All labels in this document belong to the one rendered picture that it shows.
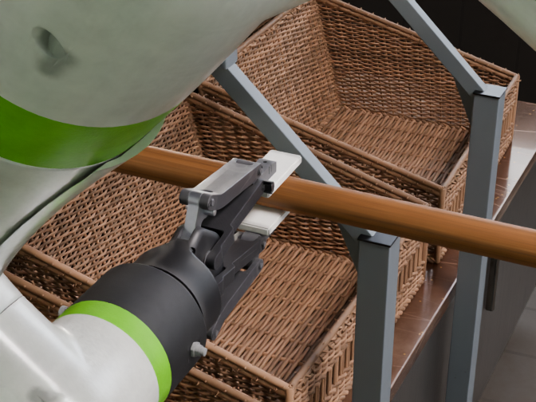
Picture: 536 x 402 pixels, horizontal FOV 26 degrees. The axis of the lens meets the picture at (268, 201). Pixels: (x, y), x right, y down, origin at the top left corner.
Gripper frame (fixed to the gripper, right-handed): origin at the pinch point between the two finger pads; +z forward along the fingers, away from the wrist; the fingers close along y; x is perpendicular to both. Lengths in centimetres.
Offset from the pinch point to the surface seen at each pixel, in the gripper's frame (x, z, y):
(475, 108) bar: -2, 82, 27
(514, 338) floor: -5, 155, 119
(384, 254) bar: -0.1, 33.5, 25.2
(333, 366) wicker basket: -10, 45, 53
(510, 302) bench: -3, 136, 97
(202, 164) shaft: -6.4, -0.3, -1.4
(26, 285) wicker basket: -46, 24, 37
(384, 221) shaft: 10.8, -1.1, -0.2
